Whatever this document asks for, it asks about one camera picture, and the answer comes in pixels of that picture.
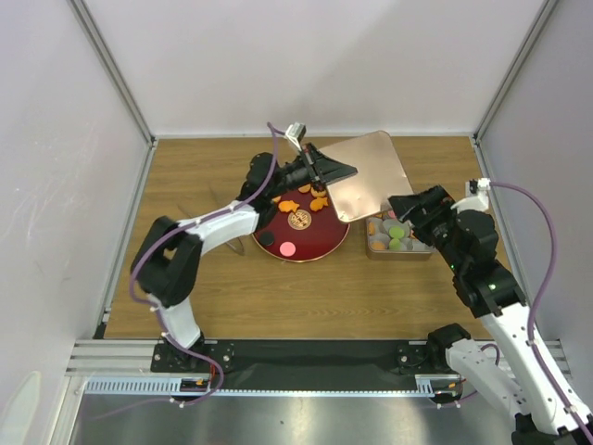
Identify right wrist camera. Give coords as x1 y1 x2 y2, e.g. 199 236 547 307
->
451 178 491 213

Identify gold tin lid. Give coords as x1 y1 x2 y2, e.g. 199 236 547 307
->
321 131 413 223

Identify gold cookie tin box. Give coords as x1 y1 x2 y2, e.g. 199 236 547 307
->
365 210 435 261

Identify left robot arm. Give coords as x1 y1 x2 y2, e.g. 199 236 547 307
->
129 144 358 371

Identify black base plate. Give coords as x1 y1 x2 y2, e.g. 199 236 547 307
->
152 338 464 393

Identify black sandwich cookie left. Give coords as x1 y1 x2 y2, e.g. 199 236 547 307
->
259 231 275 247

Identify steel serving tongs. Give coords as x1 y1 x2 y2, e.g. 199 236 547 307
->
176 181 246 256

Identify green macaron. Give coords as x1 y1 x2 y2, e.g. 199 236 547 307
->
389 225 406 239
388 238 407 251

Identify orange fish cookie left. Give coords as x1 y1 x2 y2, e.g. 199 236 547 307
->
278 200 300 213

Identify round red tray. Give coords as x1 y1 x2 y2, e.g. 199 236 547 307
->
253 187 349 262

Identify orange fish cookie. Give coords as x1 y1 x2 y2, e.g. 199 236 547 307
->
309 197 329 212
278 200 300 213

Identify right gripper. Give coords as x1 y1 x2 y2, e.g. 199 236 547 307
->
388 184 466 274

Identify grey cable duct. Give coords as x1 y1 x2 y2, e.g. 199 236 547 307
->
83 375 462 399

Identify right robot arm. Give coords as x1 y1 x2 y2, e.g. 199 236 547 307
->
388 178 592 444

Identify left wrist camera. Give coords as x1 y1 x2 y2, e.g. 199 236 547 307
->
284 122 307 153

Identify round orange biscuit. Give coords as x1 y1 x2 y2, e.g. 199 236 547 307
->
310 188 326 197

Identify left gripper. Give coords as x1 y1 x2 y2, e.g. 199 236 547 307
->
267 144 356 199

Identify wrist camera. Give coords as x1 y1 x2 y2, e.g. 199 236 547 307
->
284 122 307 153
451 178 491 213

